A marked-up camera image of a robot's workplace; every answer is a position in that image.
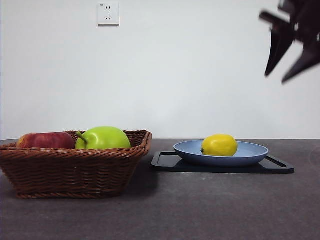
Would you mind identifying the yellow lemon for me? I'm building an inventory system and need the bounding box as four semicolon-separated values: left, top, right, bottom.
200;134;239;158

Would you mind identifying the blue plate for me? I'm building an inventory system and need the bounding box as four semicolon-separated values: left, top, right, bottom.
173;140;270;168

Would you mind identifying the brown wicker basket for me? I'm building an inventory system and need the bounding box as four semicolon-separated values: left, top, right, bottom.
0;129;153;200

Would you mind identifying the black tray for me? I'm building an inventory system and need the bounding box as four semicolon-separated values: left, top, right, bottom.
149;151;295;174

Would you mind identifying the green apple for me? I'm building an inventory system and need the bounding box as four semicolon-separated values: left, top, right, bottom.
74;126;132;150

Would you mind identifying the red apple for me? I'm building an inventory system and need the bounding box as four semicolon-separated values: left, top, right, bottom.
16;132;76;150

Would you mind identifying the white wall socket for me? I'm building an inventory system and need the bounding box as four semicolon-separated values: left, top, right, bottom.
97;1;120;27

